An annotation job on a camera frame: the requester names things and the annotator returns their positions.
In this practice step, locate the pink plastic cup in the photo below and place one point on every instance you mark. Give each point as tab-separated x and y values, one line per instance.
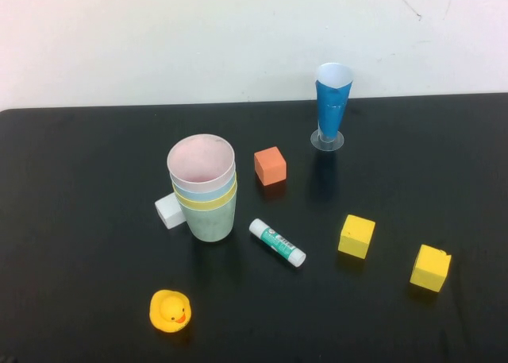
198	160

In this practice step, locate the yellow plastic cup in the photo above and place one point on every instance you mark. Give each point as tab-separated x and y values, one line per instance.
206	205

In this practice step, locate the blue plastic cup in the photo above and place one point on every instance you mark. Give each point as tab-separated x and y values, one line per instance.
198	195

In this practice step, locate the green plastic cup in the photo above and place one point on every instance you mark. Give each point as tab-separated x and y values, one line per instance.
210	224

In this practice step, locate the orange foam cube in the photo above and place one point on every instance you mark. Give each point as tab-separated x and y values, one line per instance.
270	166

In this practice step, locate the white green glue stick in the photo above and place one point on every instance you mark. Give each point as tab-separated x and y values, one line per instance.
278	243

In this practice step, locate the white foam cube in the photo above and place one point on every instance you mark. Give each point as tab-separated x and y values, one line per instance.
168	214

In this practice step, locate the blue paper cone clear stand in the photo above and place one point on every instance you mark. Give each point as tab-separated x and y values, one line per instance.
331	105

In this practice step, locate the yellow foam cube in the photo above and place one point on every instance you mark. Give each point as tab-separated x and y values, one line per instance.
356	238

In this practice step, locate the yellow rubber duck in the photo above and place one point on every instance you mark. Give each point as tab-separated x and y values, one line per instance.
170	311

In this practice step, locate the yellow foam cube chipped corner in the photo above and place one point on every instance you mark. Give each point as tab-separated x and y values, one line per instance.
429	269

